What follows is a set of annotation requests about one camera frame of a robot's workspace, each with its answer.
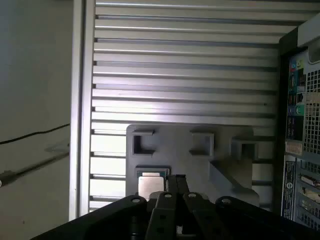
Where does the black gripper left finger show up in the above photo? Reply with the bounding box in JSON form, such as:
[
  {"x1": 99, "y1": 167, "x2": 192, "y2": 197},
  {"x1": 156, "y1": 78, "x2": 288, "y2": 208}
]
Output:
[{"x1": 31, "y1": 174, "x2": 179, "y2": 240}]

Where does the black open PC case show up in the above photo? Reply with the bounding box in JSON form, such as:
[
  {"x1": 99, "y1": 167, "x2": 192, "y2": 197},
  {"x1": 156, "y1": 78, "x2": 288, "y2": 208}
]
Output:
[{"x1": 272, "y1": 18, "x2": 320, "y2": 226}]

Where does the silver green CPU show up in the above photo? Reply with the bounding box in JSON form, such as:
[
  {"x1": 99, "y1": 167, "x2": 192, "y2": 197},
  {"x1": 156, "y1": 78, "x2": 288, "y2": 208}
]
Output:
[{"x1": 136, "y1": 168, "x2": 171, "y2": 201}]

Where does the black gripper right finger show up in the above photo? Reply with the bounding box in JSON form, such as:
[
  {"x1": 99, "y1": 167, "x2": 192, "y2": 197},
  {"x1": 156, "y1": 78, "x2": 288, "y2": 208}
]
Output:
[{"x1": 176, "y1": 174, "x2": 320, "y2": 240}]

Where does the thin black floor cable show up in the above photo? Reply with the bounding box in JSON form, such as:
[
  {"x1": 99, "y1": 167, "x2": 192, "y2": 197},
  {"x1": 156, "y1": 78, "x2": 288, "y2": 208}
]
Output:
[{"x1": 0, "y1": 123, "x2": 71, "y2": 145}]

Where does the grey plastic parts rack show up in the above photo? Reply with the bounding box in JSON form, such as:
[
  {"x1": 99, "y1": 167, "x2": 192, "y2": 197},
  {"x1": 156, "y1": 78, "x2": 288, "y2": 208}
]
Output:
[{"x1": 124, "y1": 124, "x2": 261, "y2": 209}]

